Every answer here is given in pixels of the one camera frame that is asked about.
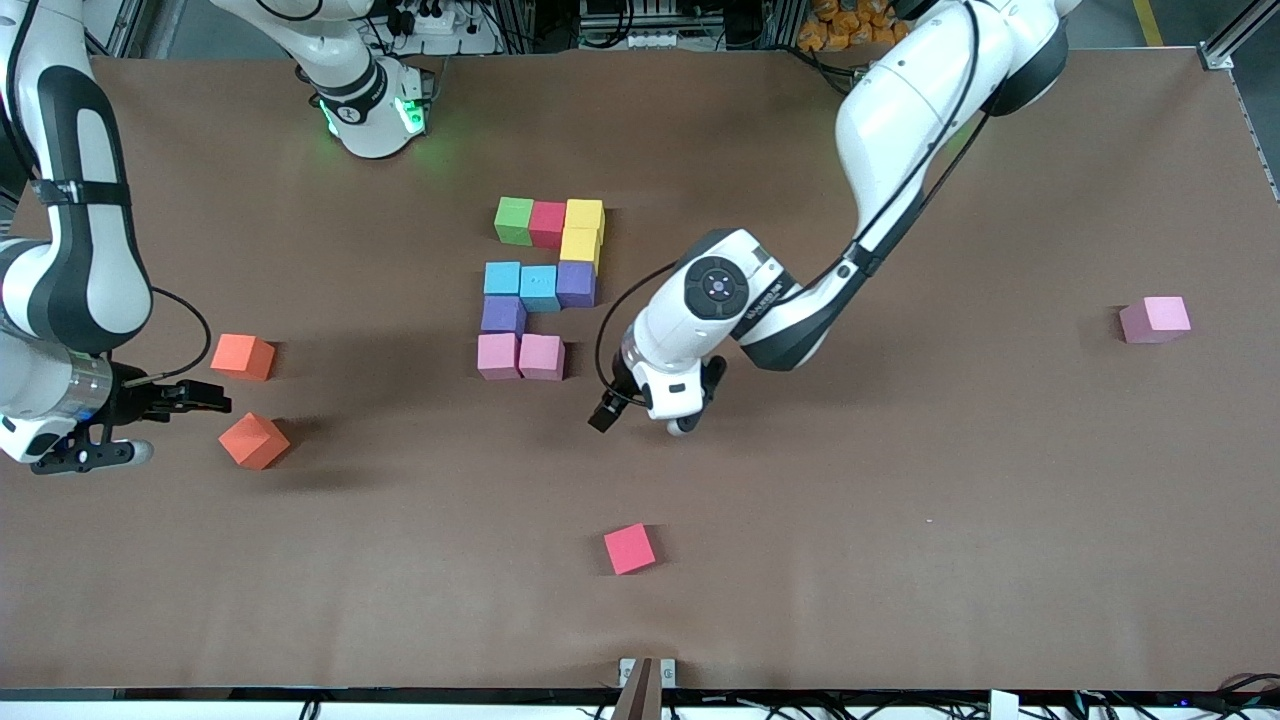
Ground orange foam cube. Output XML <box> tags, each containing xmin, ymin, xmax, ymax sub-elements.
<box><xmin>210</xmin><ymin>333</ymin><xmax>276</xmax><ymax>382</ymax></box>
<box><xmin>218</xmin><ymin>411</ymin><xmax>291</xmax><ymax>471</ymax></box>

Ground aluminium frame post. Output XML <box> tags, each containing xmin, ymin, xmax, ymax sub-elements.
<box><xmin>1200</xmin><ymin>0</ymin><xmax>1280</xmax><ymax>71</ymax></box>

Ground brown camera pole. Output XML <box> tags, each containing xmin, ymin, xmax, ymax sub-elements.
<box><xmin>610</xmin><ymin>657</ymin><xmax>666</xmax><ymax>720</ymax></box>

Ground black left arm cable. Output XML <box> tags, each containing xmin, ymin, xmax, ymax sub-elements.
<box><xmin>595</xmin><ymin>262</ymin><xmax>681</xmax><ymax>401</ymax></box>

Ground small metal bracket plate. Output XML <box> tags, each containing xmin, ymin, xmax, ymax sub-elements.
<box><xmin>618</xmin><ymin>657</ymin><xmax>678</xmax><ymax>691</ymax></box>

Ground purple foam cube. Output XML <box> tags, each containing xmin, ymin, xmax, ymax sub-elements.
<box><xmin>555</xmin><ymin>261</ymin><xmax>598</xmax><ymax>309</ymax></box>
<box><xmin>480</xmin><ymin>296</ymin><xmax>528</xmax><ymax>336</ymax></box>

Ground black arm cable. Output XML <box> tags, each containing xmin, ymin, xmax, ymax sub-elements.
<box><xmin>595</xmin><ymin>262</ymin><xmax>681</xmax><ymax>401</ymax></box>
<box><xmin>125</xmin><ymin>287</ymin><xmax>214</xmax><ymax>386</ymax></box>

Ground grey electronics rack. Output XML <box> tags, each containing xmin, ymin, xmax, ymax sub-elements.
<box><xmin>578</xmin><ymin>0</ymin><xmax>731</xmax><ymax>51</ymax></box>

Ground pink foam cube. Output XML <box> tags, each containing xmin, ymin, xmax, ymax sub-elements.
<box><xmin>519</xmin><ymin>334</ymin><xmax>567</xmax><ymax>382</ymax></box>
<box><xmin>477</xmin><ymin>332</ymin><xmax>522</xmax><ymax>381</ymax></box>
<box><xmin>1118</xmin><ymin>296</ymin><xmax>1193</xmax><ymax>345</ymax></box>

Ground green foam cube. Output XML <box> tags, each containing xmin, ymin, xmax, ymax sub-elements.
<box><xmin>494</xmin><ymin>196</ymin><xmax>537</xmax><ymax>248</ymax></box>

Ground orange snack bag pile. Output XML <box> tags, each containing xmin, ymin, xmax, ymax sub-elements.
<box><xmin>797</xmin><ymin>0</ymin><xmax>911</xmax><ymax>53</ymax></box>

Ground red foam cube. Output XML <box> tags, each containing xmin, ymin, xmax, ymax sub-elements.
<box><xmin>603</xmin><ymin>523</ymin><xmax>658</xmax><ymax>576</ymax></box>
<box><xmin>529</xmin><ymin>201</ymin><xmax>570</xmax><ymax>250</ymax></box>

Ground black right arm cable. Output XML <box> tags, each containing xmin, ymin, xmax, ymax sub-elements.
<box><xmin>125</xmin><ymin>287</ymin><xmax>214</xmax><ymax>386</ymax></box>

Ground white power strip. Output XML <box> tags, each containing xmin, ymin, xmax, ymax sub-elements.
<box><xmin>372</xmin><ymin>0</ymin><xmax>501</xmax><ymax>56</ymax></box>

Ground brown table cover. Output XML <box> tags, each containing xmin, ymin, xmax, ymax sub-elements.
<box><xmin>0</xmin><ymin>48</ymin><xmax>1280</xmax><ymax>693</ymax></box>

